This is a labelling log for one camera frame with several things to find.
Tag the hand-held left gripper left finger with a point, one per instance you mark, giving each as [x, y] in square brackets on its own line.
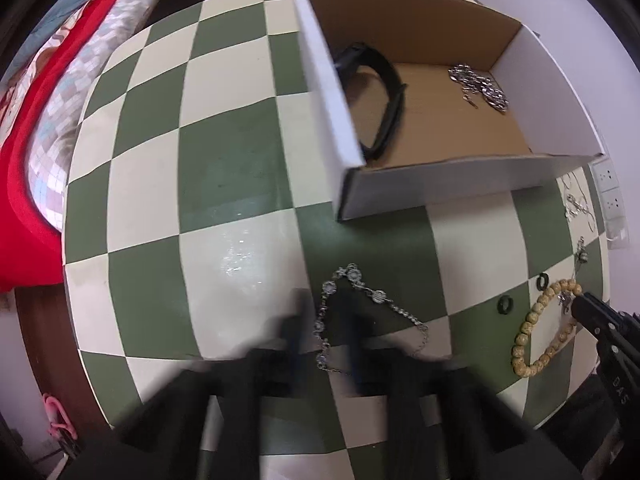
[295, 345]

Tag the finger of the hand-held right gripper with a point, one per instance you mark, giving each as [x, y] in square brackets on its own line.
[592, 312]

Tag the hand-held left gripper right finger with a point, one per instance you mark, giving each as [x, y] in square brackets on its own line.
[353, 355]

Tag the white cardboard box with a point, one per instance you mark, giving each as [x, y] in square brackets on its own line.
[470, 187]

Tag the small silver pendant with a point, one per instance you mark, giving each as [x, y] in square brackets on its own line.
[581, 256]

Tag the white power strip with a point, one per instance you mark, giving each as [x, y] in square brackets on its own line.
[611, 200]

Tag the pink plastic hanger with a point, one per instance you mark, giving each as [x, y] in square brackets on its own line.
[59, 422]

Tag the black wristband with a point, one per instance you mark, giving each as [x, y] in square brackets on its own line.
[392, 105]

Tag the red blanket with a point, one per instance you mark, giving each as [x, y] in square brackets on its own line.
[20, 200]

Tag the checkered patchwork quilt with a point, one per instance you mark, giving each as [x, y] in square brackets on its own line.
[55, 130]

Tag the grey-blue blanket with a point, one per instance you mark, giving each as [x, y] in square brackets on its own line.
[60, 5]

